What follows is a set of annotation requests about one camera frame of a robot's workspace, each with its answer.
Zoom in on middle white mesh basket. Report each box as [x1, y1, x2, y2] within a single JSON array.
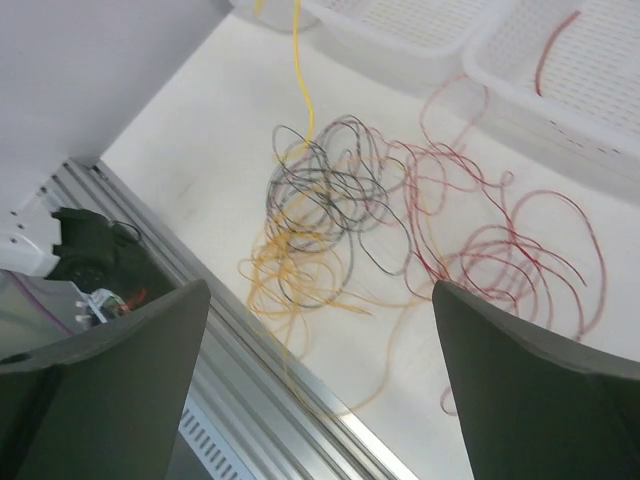
[[227, 0, 501, 99]]

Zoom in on thick yellow wire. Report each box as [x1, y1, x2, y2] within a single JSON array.
[[253, 0, 316, 151]]

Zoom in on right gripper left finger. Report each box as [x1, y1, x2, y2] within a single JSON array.
[[1, 280, 210, 479]]

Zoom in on thin black wire bundle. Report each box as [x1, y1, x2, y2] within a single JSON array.
[[264, 114, 416, 309]]

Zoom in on thin coloured wires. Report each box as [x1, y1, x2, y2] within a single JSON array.
[[238, 73, 609, 416]]

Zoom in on right white mesh basket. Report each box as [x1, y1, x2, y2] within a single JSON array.
[[462, 1, 639, 180]]

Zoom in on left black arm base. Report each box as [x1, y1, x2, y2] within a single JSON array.
[[45, 207, 175, 309]]

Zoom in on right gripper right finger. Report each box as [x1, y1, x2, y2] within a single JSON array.
[[433, 281, 639, 479]]

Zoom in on thick red wire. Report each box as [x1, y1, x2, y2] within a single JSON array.
[[534, 9, 582, 97]]

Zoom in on white mesh basket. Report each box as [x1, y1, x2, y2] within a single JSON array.
[[227, 0, 501, 99], [462, 1, 639, 180]]

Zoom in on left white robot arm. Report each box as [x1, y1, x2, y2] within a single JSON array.
[[1, 173, 62, 278]]

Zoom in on white slotted cable duct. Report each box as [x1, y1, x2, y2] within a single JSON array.
[[178, 397, 253, 480]]

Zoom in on aluminium mounting rail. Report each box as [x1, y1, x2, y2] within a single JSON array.
[[50, 160, 414, 479]]

